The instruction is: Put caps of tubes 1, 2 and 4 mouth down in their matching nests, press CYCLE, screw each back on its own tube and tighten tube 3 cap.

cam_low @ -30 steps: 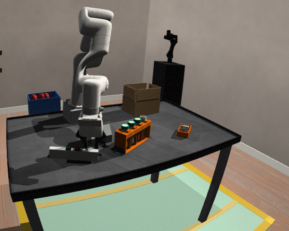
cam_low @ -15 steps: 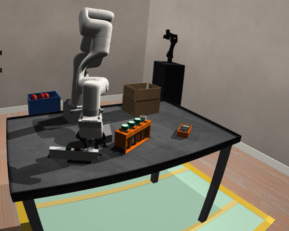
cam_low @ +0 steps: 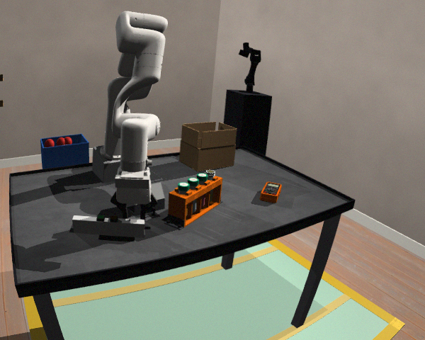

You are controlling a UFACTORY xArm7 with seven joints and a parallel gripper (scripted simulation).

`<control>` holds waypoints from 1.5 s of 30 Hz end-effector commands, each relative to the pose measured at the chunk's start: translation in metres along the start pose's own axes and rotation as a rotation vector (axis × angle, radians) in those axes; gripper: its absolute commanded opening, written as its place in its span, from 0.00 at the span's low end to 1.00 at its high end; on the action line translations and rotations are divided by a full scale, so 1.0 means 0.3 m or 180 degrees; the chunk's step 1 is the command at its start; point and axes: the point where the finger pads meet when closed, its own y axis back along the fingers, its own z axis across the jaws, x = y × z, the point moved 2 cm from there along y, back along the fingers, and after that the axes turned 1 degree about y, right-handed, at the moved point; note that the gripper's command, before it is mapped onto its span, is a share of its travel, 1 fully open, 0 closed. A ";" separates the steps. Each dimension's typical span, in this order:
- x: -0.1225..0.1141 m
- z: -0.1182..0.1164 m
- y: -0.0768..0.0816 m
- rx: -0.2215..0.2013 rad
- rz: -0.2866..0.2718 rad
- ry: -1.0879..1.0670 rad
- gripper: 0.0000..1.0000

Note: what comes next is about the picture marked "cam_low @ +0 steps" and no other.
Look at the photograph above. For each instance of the brown cardboard box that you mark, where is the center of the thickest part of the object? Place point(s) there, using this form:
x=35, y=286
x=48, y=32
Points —
x=216, y=150

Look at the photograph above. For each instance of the orange tube holder plate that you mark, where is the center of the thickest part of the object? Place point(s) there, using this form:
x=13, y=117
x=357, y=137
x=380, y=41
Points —
x=178, y=202

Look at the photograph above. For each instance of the orange pocket multimeter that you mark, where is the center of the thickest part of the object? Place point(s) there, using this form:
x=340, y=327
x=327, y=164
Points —
x=270, y=192

